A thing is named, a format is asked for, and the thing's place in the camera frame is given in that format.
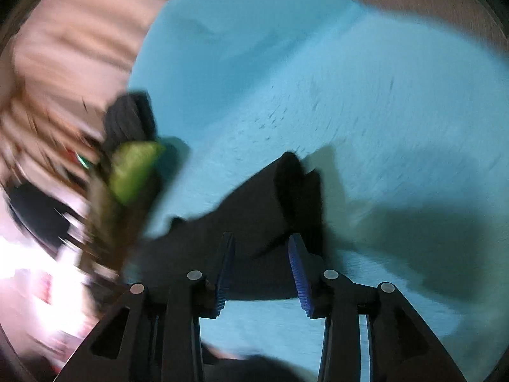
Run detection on black pants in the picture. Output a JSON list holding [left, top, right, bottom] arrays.
[[125, 152, 324, 301]]

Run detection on olive green jacket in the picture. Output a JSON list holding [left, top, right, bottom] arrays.
[[79, 163, 162, 280]]

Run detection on dark grey quilted jacket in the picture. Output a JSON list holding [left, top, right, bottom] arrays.
[[102, 91, 157, 155]]

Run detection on turquoise fluffy bed blanket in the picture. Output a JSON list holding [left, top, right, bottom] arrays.
[[129, 0, 508, 381]]

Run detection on beige curtain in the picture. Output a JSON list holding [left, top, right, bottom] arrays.
[[1, 0, 167, 179]]

